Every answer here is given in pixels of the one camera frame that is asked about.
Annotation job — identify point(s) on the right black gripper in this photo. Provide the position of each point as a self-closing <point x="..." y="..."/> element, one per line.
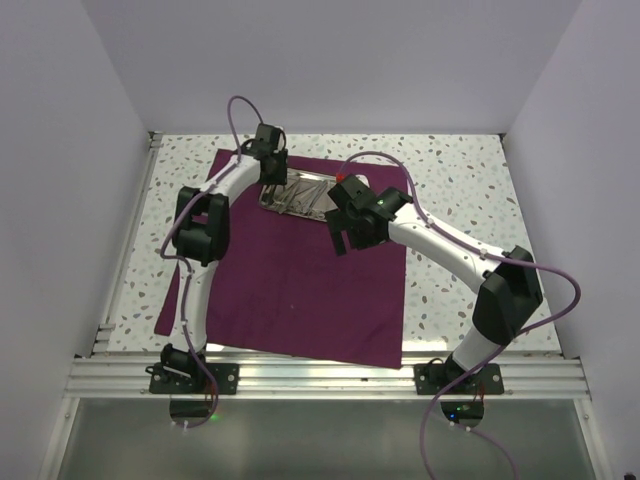
<point x="338" y="222"/>

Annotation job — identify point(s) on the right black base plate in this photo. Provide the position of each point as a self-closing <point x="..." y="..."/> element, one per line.
<point x="448" y="378"/>

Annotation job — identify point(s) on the aluminium frame rail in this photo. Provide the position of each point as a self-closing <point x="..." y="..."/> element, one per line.
<point x="265" y="376"/>

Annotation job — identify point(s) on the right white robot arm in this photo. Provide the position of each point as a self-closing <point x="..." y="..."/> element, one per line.
<point x="508" y="292"/>

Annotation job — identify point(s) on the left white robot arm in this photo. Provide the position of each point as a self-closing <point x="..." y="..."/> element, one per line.
<point x="201" y="234"/>

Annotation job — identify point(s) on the steel instrument tray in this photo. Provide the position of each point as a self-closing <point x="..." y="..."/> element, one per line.
<point x="270" y="195"/>

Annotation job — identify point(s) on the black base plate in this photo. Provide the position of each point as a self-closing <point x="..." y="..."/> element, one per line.
<point x="222" y="378"/>
<point x="448" y="378"/>

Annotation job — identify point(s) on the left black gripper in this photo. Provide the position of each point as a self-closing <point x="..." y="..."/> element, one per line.
<point x="281" y="177"/>

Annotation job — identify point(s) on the steel clamp in tray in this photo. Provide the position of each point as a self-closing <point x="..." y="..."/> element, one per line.
<point x="318" y="211"/>

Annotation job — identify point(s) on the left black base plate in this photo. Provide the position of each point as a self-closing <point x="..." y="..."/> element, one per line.
<point x="222" y="378"/>

